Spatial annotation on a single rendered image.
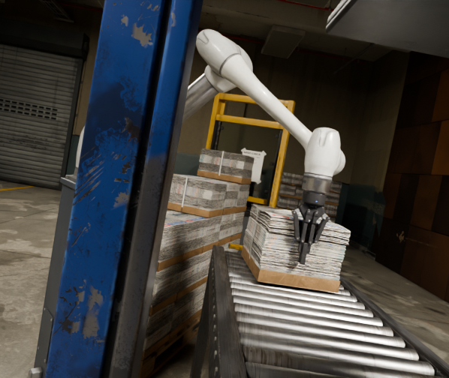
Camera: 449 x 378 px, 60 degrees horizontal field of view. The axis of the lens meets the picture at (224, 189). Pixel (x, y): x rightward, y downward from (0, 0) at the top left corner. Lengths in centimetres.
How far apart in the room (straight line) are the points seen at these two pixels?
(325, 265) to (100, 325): 107
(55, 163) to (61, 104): 133
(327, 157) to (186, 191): 139
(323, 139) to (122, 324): 99
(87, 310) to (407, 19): 37
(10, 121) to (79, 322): 967
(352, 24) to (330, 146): 91
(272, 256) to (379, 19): 105
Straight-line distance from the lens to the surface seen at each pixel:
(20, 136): 991
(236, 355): 83
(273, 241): 131
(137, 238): 36
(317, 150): 125
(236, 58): 143
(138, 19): 38
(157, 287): 200
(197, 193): 245
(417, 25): 37
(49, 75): 981
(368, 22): 36
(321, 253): 137
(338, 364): 91
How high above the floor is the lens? 116
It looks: 3 degrees down
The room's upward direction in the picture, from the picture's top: 10 degrees clockwise
